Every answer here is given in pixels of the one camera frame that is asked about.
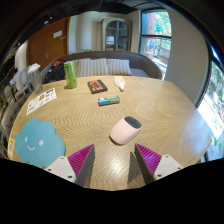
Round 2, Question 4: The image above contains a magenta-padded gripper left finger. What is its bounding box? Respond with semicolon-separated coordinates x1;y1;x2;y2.
44;143;96;188

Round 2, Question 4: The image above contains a blue cloud-shaped mouse pad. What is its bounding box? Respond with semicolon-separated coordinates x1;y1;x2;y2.
14;117;67;169

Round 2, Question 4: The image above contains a large striped cushion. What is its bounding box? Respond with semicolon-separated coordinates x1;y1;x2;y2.
75;58;110;78

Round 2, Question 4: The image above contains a grey tufted chair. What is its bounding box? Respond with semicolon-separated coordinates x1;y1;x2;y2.
0;93;28;143

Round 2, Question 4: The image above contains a small striped cushion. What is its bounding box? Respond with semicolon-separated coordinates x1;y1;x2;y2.
105;58;133;77

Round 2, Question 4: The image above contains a brown wooden door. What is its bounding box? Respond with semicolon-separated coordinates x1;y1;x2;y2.
26;17;71;73

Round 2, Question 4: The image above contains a small green and blue pack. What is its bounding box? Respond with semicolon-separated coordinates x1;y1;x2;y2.
97;95;121;107

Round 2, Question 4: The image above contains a white sticker sheet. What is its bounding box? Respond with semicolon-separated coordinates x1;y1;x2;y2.
25;87;58;117

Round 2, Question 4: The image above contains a black bag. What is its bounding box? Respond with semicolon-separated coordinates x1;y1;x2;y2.
43;59;67;84

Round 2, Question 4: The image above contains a glass-door cabinet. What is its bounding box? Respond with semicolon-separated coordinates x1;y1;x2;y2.
101;17;133;52

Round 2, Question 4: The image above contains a black-framed window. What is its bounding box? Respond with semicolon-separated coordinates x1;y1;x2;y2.
139;9;173;79

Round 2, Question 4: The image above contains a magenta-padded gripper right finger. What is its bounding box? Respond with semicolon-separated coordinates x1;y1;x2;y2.
134;142;184;185

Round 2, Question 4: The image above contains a white squeeze tube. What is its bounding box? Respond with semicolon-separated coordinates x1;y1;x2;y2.
112;75;127;92

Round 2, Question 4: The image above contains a grey curved sofa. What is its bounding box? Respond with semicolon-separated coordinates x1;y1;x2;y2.
39;50;164;84

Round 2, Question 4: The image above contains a bright side window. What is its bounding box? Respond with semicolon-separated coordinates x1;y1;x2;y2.
196;56;224;161

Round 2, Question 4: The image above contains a black box with orange print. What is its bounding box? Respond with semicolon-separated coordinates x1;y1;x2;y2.
87;79;109;95

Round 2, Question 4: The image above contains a green drink can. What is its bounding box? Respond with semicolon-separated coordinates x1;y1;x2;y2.
63;60;79;90

